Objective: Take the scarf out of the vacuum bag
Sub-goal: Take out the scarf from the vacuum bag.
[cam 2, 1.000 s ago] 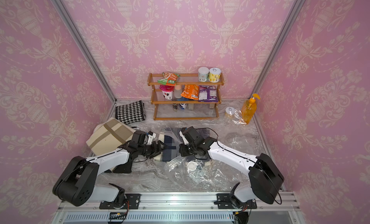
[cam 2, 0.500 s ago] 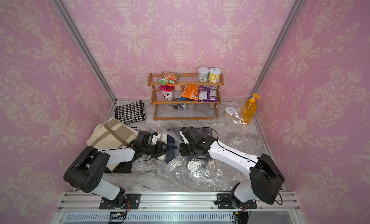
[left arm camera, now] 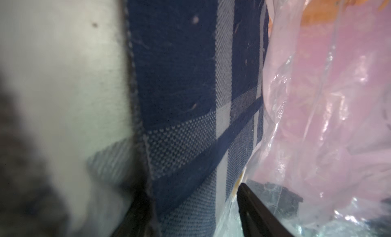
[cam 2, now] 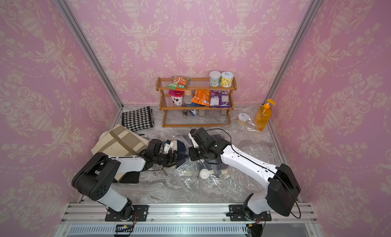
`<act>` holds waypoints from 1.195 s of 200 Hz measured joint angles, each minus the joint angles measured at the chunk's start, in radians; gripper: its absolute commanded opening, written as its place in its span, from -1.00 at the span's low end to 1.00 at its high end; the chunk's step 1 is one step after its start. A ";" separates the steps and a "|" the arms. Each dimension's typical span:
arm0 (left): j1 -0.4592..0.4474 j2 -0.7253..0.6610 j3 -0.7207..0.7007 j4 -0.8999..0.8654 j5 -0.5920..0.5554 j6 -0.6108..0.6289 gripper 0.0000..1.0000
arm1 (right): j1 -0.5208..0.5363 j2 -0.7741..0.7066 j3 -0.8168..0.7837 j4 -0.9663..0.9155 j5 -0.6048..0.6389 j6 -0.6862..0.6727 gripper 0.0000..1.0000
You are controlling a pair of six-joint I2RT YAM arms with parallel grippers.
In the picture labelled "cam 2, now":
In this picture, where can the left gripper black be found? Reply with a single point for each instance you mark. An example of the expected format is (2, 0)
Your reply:
(173, 159)

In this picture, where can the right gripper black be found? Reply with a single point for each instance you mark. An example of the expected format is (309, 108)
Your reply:
(192, 155)

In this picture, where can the black white houndstooth scarf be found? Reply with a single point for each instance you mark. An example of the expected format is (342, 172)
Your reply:
(137, 120)

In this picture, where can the beige brown plaid scarf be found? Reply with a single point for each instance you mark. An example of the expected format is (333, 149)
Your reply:
(125, 151)

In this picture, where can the navy grey plaid scarf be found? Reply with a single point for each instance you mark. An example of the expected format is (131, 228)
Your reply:
(182, 145)

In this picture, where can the clear plastic vacuum bag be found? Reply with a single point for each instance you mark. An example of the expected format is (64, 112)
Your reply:
(200, 181)

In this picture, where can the beige knitted scarf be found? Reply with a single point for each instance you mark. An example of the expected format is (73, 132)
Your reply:
(106, 138)

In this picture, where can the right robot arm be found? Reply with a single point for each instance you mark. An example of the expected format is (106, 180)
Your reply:
(280, 183)

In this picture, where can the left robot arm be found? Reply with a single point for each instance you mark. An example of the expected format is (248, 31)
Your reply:
(95, 179)

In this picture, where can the cream black plaid scarf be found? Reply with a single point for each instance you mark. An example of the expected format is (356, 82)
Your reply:
(216, 170)

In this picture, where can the white vacuum bag valve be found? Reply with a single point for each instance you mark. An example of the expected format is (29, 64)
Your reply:
(204, 174)

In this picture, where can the purple snack bag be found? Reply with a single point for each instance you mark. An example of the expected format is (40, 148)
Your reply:
(219, 99)

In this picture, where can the orange snack bag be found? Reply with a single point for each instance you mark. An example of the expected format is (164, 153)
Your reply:
(201, 97)

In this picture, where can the wooden three-tier shelf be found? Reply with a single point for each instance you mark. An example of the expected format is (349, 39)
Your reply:
(168, 107)

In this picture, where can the small white bottle on shelf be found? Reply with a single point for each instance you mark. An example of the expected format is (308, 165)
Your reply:
(188, 96)

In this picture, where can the pink lid yogurt cup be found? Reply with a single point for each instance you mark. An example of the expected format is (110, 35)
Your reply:
(177, 97)

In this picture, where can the orange soap pump bottle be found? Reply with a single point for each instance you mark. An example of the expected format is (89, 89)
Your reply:
(263, 115)

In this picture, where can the red green snack packet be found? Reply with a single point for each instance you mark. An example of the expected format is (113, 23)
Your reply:
(178, 83)

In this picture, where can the green white cup can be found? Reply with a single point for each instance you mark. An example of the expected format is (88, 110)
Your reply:
(214, 78)

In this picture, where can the yellow white cup can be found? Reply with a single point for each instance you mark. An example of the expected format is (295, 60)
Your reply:
(226, 79)

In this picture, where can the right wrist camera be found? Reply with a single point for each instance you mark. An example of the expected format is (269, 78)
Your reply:
(194, 144)

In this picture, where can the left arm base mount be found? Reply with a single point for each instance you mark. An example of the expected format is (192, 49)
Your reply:
(136, 213)

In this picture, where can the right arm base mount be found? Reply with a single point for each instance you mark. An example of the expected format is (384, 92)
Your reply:
(242, 212)

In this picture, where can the aluminium front rail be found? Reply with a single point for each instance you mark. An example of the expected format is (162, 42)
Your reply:
(178, 213)

